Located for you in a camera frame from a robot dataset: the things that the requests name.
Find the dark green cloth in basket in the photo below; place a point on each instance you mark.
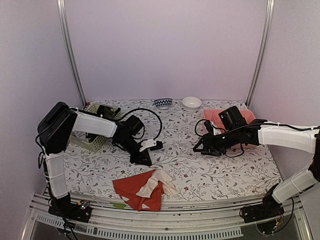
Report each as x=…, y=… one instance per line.
x=109, y=112

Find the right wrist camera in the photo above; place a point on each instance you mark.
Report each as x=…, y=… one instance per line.
x=211, y=128

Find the blue white zigzag bowl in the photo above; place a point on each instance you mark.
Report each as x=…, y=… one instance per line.
x=163, y=103

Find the right aluminium frame post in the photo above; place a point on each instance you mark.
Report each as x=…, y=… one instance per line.
x=268, y=18

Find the small white bowl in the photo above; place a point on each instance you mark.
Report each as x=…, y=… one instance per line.
x=191, y=103

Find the beige perforated plastic basket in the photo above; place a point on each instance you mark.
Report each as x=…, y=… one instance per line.
x=89, y=141

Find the left aluminium frame post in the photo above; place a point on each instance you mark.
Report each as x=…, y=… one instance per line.
x=62, y=14

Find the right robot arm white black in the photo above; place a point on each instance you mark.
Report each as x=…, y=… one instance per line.
x=304, y=138

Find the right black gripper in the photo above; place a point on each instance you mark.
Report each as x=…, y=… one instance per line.
x=209, y=143

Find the floral patterned table mat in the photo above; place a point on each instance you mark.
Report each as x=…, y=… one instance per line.
x=240, y=173

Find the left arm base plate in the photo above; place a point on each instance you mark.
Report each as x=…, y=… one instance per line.
x=70, y=211

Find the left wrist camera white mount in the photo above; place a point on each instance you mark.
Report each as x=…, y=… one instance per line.
x=151, y=144

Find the red cloth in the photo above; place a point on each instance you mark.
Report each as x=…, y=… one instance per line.
x=143, y=192

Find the aluminium frame post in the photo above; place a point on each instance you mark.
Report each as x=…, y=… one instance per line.
x=268, y=18
x=62, y=14

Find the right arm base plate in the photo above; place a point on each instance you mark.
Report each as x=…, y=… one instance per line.
x=259, y=212

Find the pink divided organizer tray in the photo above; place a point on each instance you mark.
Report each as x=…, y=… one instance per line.
x=232, y=119

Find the front aluminium rail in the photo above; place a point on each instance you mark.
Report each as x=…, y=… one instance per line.
x=188, y=220

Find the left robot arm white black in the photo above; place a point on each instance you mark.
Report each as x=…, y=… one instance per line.
x=55, y=130

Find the green tape piece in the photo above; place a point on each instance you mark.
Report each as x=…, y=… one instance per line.
x=118, y=205

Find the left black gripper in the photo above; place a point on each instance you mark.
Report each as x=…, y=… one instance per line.
x=142, y=156

